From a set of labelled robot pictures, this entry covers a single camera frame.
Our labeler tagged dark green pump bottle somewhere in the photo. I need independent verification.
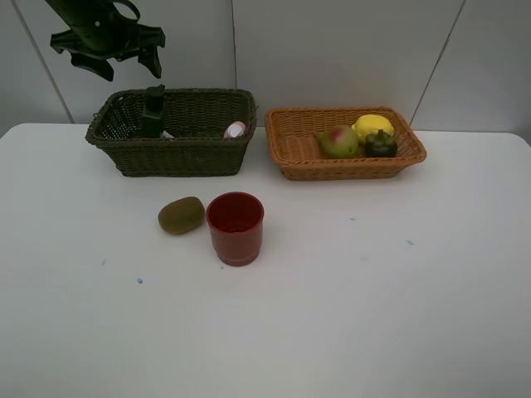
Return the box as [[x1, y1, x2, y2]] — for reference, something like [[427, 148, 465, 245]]
[[141, 85, 165, 138]]

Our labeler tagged yellow lemon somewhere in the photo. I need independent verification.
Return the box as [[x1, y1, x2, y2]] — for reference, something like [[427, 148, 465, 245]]
[[352, 114, 394, 145]]

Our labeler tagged green red pear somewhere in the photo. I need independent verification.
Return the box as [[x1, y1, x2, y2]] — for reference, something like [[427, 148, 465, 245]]
[[314, 124, 358, 159]]

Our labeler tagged red plastic cup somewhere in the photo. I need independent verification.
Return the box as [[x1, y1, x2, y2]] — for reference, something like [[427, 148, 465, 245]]
[[206, 192, 265, 267]]

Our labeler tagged pink bottle white cap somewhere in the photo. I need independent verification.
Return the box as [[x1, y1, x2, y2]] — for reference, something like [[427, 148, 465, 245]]
[[223, 121, 246, 139]]

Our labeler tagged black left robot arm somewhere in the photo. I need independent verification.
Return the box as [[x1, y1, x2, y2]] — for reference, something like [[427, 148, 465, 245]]
[[47, 0, 166, 81]]

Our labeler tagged dark purple mangosteen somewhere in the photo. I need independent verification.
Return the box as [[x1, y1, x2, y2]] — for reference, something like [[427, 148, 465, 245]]
[[364, 129, 397, 158]]

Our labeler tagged orange wicker basket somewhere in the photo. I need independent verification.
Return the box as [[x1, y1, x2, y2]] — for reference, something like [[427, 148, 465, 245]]
[[265, 106, 427, 181]]

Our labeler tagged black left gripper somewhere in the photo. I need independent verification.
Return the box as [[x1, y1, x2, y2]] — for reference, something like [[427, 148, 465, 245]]
[[50, 7, 166, 80]]

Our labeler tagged dark brown wicker basket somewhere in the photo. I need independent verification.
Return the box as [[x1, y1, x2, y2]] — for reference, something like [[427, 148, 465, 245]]
[[85, 89, 256, 177]]

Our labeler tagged brown kiwi fruit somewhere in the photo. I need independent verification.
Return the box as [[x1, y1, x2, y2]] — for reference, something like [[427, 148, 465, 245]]
[[158, 197, 206, 235]]

